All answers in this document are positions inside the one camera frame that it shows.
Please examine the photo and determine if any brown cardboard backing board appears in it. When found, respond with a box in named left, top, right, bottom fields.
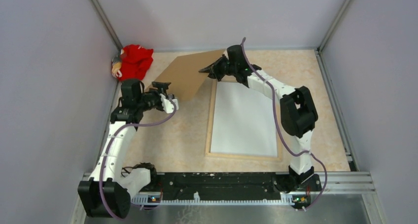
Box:
left=144, top=48, right=225, bottom=102

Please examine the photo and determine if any light wooden picture frame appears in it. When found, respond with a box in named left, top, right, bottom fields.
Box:
left=205, top=75, right=283, bottom=162

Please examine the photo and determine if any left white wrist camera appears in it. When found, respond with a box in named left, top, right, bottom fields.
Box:
left=162, top=98, right=179, bottom=113

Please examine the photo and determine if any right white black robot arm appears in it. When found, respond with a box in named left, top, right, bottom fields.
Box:
left=199, top=45, right=318, bottom=190

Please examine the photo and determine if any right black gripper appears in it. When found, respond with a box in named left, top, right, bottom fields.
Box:
left=198, top=55, right=237, bottom=83

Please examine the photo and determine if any purple cable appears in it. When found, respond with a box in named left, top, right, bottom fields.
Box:
left=241, top=37, right=328, bottom=211
left=98, top=98, right=177, bottom=221

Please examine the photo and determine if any printed photo with white border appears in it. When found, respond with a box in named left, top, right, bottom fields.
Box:
left=209, top=81, right=278, bottom=158

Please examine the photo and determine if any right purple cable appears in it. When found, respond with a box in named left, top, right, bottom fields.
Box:
left=241, top=37, right=328, bottom=211

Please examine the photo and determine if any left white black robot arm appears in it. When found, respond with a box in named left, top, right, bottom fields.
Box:
left=77, top=79, right=179, bottom=220

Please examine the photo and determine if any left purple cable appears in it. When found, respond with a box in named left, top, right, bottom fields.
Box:
left=98, top=98, right=177, bottom=221

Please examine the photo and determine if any aluminium front rail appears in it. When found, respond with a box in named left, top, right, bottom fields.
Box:
left=72, top=169, right=385, bottom=224

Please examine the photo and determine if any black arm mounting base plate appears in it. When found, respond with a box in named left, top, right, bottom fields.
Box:
left=139, top=172, right=322, bottom=201

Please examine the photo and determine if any red cloth doll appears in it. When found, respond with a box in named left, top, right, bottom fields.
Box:
left=111, top=44, right=154, bottom=81

